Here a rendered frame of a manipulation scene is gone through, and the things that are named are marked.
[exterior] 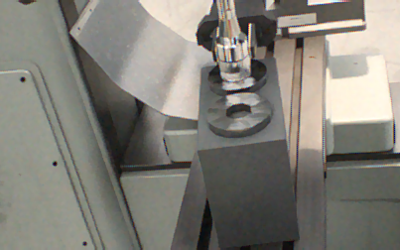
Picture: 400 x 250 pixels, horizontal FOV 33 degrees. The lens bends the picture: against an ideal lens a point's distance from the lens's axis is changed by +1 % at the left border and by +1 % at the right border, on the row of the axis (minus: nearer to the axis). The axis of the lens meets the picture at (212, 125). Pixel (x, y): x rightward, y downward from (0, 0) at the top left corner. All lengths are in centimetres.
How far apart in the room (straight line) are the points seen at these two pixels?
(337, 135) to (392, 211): 24
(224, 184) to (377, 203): 68
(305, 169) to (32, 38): 59
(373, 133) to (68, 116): 63
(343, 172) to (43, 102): 65
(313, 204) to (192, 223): 19
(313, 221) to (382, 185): 50
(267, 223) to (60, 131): 62
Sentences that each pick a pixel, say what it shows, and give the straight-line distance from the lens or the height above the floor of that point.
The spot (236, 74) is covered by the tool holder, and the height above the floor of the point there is 115.
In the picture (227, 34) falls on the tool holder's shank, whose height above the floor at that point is 122.
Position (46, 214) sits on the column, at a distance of 160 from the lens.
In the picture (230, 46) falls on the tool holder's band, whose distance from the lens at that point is 94.
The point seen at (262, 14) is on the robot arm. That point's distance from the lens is 101.
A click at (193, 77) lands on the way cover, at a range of 152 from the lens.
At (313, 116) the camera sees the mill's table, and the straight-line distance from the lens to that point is 122.
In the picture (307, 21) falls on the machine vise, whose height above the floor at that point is 97.
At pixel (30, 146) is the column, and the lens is 148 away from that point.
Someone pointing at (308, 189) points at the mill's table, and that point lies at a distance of 107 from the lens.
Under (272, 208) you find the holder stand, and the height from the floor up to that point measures 101.
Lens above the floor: 165
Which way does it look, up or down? 35 degrees down
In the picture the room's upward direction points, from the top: 12 degrees counter-clockwise
